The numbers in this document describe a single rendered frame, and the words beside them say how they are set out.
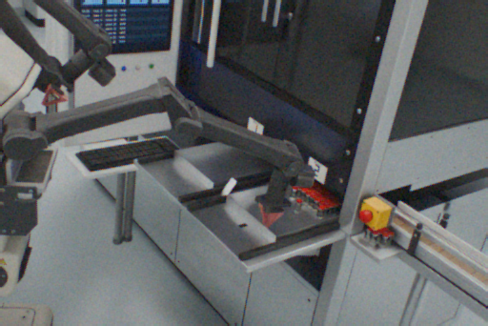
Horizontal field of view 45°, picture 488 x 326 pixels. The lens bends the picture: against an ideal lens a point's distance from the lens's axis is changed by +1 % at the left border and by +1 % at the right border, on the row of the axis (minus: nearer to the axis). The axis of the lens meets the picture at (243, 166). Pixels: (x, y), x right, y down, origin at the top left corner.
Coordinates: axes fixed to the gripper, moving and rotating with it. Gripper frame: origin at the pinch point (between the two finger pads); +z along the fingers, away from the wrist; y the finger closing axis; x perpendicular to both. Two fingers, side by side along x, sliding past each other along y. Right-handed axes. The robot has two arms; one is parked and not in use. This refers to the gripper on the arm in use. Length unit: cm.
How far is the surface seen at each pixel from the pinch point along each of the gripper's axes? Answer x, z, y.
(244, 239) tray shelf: 0.3, 4.4, -6.9
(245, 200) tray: 18.4, 2.2, 6.5
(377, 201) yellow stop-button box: -17.2, -15.7, 26.2
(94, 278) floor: 101, 92, 4
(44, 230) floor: 149, 93, -3
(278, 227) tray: 0.9, 2.1, 7.0
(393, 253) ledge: -25.3, -1.2, 32.0
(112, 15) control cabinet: 88, -39, -17
